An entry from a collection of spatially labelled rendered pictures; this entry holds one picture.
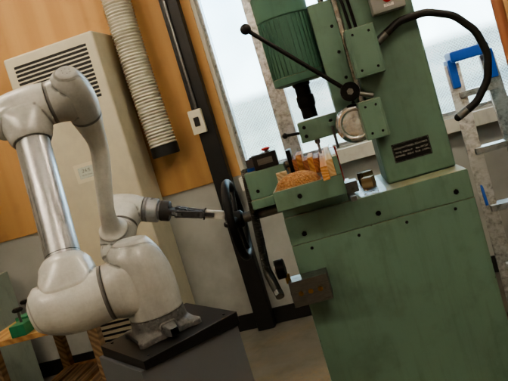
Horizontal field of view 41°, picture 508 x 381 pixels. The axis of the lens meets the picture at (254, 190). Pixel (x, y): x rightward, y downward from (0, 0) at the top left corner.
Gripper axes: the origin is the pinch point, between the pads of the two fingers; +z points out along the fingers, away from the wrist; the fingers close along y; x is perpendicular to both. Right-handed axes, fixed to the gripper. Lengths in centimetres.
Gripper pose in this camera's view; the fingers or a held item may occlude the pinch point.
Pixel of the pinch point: (215, 214)
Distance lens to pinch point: 247.7
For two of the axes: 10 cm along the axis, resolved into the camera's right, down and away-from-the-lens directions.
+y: 0.9, -1.2, 9.9
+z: 9.9, 0.7, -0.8
